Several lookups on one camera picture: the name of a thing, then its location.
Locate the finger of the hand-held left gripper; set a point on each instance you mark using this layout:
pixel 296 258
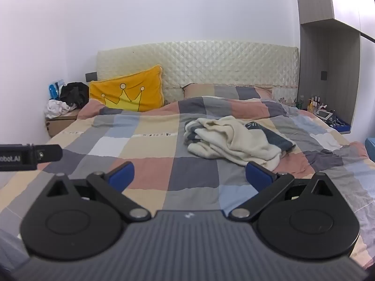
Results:
pixel 51 153

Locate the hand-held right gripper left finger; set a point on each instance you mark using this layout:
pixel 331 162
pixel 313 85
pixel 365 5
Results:
pixel 123 175

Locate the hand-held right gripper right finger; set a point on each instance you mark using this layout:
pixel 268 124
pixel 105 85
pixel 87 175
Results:
pixel 257 175

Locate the cream sweater with blue-grey stripes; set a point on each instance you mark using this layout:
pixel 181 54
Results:
pixel 234 140

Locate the brown nightstand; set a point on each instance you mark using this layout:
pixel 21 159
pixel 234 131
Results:
pixel 58 126

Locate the white crumpled clothing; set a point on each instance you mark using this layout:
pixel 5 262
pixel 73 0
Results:
pixel 57 108

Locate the blue packet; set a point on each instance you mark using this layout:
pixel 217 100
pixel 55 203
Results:
pixel 53 90

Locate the black crumpled clothing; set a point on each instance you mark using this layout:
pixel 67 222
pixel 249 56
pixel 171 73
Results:
pixel 74 93

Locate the patchwork checked duvet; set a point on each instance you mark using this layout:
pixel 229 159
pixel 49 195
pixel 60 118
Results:
pixel 190 172

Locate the green bottle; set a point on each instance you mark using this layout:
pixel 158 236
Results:
pixel 299 104

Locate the yellow bottle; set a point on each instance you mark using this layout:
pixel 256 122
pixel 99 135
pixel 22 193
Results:
pixel 310 106

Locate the yellow crown print pillow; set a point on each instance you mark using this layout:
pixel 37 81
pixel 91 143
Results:
pixel 111 89

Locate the small white tablet device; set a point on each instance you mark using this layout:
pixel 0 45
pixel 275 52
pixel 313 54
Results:
pixel 324 114

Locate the patchwork checked pillow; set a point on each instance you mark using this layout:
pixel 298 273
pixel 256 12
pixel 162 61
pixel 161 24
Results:
pixel 222 90

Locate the blue tray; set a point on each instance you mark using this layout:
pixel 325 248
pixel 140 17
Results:
pixel 342 129

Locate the blue box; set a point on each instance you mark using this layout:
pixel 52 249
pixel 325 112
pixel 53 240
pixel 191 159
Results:
pixel 370 149

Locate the cream quilted headboard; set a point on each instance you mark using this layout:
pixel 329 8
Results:
pixel 219 64

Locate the grey wardrobe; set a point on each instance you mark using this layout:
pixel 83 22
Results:
pixel 337 64

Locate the grey wall socket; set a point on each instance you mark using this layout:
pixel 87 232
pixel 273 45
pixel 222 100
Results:
pixel 90 76

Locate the dark wall switch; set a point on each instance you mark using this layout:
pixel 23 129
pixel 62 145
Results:
pixel 323 75

